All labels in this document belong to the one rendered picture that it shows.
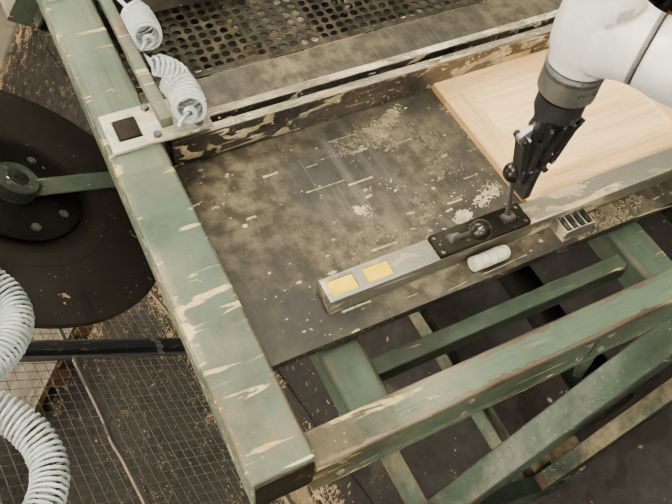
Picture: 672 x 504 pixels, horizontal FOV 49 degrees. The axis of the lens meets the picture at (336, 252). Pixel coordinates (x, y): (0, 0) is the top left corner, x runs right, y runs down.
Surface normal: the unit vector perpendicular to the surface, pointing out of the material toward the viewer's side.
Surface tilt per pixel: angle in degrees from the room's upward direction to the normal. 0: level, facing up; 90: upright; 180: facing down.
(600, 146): 54
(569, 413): 0
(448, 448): 0
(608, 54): 47
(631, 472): 0
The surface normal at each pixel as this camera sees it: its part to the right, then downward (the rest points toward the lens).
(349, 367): 0.07, -0.58
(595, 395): -0.68, -0.07
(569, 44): -0.68, 0.57
